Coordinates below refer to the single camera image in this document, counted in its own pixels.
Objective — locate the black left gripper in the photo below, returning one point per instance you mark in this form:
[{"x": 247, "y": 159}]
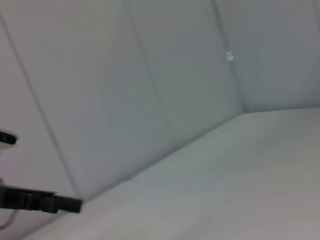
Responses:
[{"x": 12, "y": 198}]

